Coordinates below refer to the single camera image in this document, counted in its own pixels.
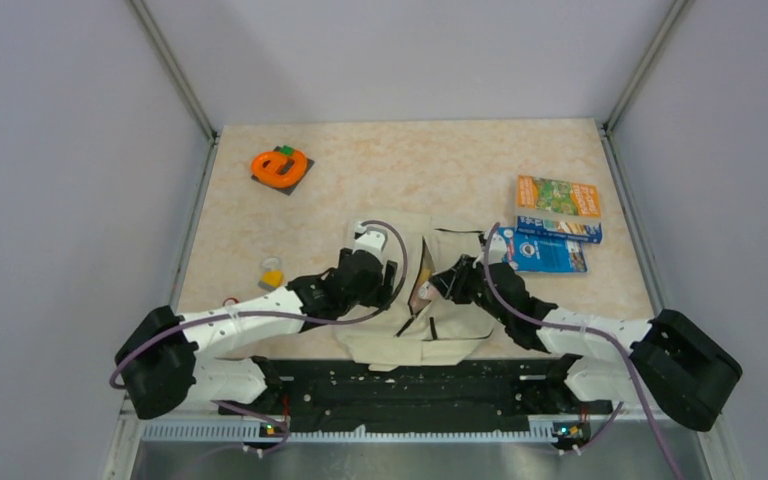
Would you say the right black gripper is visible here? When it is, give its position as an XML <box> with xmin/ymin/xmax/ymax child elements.
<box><xmin>431</xmin><ymin>254</ymin><xmax>511</xmax><ymax>325</ymax></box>

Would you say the cream canvas backpack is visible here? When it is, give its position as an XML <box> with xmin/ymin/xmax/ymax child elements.
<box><xmin>334</xmin><ymin>210</ymin><xmax>497</xmax><ymax>371</ymax></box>

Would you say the pink white correction tape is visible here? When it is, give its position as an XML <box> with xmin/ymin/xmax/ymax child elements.
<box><xmin>409</xmin><ymin>282</ymin><xmax>431</xmax><ymax>313</ymax></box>

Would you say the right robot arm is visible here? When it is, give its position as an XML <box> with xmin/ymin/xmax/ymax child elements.
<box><xmin>420</xmin><ymin>255</ymin><xmax>743</xmax><ymax>432</ymax></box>

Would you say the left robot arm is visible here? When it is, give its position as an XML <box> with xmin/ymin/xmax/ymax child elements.
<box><xmin>109</xmin><ymin>248</ymin><xmax>405</xmax><ymax>420</ymax></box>

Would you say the blue book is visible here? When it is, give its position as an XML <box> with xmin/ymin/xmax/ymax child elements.
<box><xmin>498</xmin><ymin>216</ymin><xmax>603</xmax><ymax>274</ymax></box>

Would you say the yellow grey sharpener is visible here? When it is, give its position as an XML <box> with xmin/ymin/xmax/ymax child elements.
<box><xmin>258</xmin><ymin>270</ymin><xmax>284</xmax><ymax>291</ymax></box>

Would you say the orange green book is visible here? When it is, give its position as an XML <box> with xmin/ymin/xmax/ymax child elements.
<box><xmin>514</xmin><ymin>175</ymin><xmax>602</xmax><ymax>224</ymax></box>

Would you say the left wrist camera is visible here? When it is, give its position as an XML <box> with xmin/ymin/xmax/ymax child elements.
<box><xmin>351</xmin><ymin>222</ymin><xmax>388</xmax><ymax>260</ymax></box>

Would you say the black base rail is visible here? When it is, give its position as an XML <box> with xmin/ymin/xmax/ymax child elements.
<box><xmin>246</xmin><ymin>357</ymin><xmax>614</xmax><ymax>433</ymax></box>

